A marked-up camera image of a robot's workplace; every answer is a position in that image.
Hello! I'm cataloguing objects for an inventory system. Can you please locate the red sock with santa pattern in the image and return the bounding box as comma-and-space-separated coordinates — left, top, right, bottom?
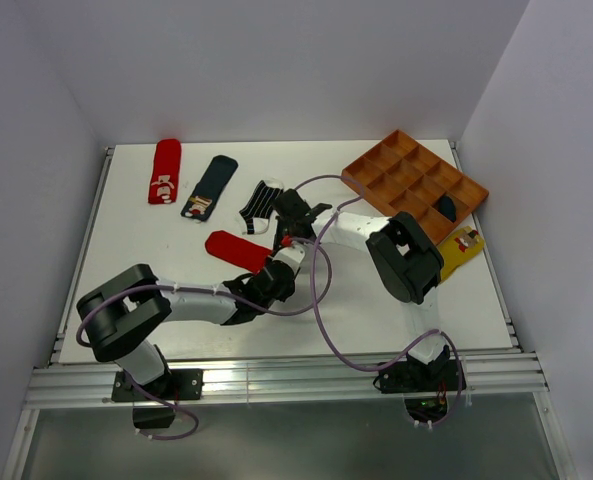
205, 230, 272, 274

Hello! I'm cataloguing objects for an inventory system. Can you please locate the plain navy ankle sock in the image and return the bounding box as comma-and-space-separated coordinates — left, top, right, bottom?
436, 195, 457, 223

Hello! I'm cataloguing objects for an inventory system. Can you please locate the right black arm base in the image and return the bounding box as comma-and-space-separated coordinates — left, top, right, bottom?
372, 355, 467, 425

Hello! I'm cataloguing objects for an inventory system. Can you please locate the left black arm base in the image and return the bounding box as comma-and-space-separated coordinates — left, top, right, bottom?
111, 368, 203, 438

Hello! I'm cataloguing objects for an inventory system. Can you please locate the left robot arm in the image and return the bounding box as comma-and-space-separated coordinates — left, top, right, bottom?
76, 260, 300, 399

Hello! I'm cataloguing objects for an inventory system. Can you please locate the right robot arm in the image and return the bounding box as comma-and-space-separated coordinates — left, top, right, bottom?
273, 189, 450, 390

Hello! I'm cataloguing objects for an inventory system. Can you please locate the black white striped sock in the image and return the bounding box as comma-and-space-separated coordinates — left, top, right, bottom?
238, 179, 284, 235

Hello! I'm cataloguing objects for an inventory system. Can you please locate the navy sock with bear pattern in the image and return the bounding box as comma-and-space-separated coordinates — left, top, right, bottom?
181, 155, 238, 222

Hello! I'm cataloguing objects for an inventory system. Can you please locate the orange compartment tray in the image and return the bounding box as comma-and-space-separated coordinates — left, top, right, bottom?
342, 130, 489, 245

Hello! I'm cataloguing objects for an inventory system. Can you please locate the red sock with white figure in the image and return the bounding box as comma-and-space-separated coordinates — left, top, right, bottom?
148, 138, 182, 205

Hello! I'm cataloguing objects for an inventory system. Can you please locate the yellow sock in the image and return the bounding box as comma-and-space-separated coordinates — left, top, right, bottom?
438, 226, 485, 283

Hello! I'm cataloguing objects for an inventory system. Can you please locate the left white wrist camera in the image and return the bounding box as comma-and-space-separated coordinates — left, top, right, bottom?
272, 235, 307, 275

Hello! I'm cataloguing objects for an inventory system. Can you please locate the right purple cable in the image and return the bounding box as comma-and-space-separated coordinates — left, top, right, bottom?
293, 174, 465, 429

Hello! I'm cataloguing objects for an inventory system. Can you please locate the aluminium front rail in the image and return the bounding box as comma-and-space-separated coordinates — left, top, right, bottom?
23, 351, 549, 410

